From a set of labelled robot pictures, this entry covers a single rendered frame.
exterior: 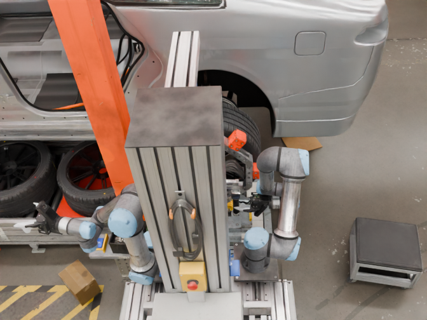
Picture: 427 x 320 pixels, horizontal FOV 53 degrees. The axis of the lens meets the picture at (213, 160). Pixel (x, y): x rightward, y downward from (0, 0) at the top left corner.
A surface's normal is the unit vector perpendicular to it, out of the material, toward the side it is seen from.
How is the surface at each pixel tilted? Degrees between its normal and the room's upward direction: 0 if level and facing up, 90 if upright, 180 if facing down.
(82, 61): 90
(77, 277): 0
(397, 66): 0
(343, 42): 90
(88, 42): 90
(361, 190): 0
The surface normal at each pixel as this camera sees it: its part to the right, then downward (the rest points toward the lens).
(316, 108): -0.04, 0.73
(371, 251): -0.05, -0.69
